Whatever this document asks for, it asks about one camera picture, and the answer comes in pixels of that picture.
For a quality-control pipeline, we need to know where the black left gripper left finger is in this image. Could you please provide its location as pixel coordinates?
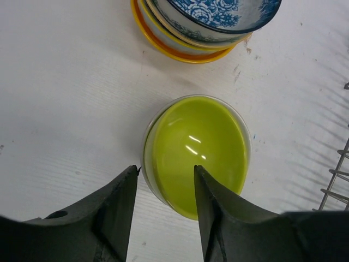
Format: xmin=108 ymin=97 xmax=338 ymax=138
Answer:
xmin=1 ymin=165 xmax=139 ymax=261

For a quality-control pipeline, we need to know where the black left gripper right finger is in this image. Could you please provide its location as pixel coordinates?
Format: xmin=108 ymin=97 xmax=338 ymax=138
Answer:
xmin=194 ymin=165 xmax=348 ymax=261

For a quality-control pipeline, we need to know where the grey wire dish rack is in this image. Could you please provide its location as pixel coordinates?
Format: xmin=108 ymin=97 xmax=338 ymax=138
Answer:
xmin=312 ymin=139 xmax=348 ymax=212

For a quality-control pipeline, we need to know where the beige bowl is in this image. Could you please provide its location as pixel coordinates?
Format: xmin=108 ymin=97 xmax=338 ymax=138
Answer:
xmin=141 ymin=94 xmax=253 ymax=208

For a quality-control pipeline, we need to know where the white floral leaf bowl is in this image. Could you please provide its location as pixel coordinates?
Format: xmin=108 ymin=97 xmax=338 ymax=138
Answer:
xmin=145 ymin=1 xmax=252 ymax=50

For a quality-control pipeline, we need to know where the orange ribbed bowl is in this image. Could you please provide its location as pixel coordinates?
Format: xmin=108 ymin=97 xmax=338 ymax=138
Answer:
xmin=130 ymin=1 xmax=235 ymax=64

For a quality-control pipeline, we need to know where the white yellow dotted bowl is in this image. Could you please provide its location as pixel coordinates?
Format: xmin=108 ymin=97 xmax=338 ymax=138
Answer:
xmin=137 ymin=1 xmax=218 ymax=56

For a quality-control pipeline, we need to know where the white blue patterned bowl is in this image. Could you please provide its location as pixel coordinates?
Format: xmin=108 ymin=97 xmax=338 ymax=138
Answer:
xmin=151 ymin=0 xmax=281 ymax=43

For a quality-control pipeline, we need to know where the lime green bowl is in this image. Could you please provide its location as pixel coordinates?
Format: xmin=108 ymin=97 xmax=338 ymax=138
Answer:
xmin=151 ymin=96 xmax=249 ymax=221

